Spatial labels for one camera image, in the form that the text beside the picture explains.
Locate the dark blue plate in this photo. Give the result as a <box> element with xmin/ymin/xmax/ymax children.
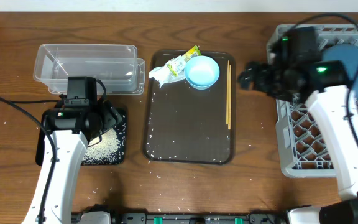
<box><xmin>323</xmin><ymin>44</ymin><xmax>358</xmax><ymax>100</ymax></box>

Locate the light blue small bowl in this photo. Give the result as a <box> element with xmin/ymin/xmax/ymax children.
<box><xmin>184</xmin><ymin>55</ymin><xmax>220</xmax><ymax>90</ymax></box>

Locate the brown serving tray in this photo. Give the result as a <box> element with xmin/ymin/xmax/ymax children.
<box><xmin>142</xmin><ymin>52</ymin><xmax>236</xmax><ymax>165</ymax></box>

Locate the pile of white rice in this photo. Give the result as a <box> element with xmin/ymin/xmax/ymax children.
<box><xmin>81</xmin><ymin>121</ymin><xmax>126</xmax><ymax>166</ymax></box>

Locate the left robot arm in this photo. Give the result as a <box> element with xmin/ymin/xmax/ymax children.
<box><xmin>24</xmin><ymin>77</ymin><xmax>122</xmax><ymax>223</ymax></box>

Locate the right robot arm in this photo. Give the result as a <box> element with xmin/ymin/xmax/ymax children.
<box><xmin>238</xmin><ymin>26</ymin><xmax>358</xmax><ymax>223</ymax></box>

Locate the grey dishwasher rack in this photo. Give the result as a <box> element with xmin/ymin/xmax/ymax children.
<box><xmin>267</xmin><ymin>24</ymin><xmax>358</xmax><ymax>178</ymax></box>

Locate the wooden chopstick right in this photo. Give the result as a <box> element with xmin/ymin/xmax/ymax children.
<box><xmin>228</xmin><ymin>64</ymin><xmax>232</xmax><ymax>130</ymax></box>

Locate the wooden chopstick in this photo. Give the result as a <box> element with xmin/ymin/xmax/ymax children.
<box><xmin>226</xmin><ymin>60</ymin><xmax>230</xmax><ymax>125</ymax></box>
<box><xmin>228</xmin><ymin>64</ymin><xmax>232</xmax><ymax>130</ymax></box>

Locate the wooden chopstick left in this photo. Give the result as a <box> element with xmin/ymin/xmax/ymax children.
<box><xmin>226</xmin><ymin>60</ymin><xmax>230</xmax><ymax>125</ymax></box>

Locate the crumpled white green wrapper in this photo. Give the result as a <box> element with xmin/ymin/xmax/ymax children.
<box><xmin>149</xmin><ymin>45</ymin><xmax>201</xmax><ymax>87</ymax></box>

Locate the clear plastic bin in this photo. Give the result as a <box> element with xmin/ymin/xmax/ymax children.
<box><xmin>33</xmin><ymin>44</ymin><xmax>140</xmax><ymax>95</ymax></box>

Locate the black plastic tray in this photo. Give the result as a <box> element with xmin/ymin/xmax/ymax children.
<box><xmin>42</xmin><ymin>105</ymin><xmax>126</xmax><ymax>166</ymax></box>

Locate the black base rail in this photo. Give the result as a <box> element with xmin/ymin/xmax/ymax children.
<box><xmin>71</xmin><ymin>204</ymin><xmax>287</xmax><ymax>224</ymax></box>

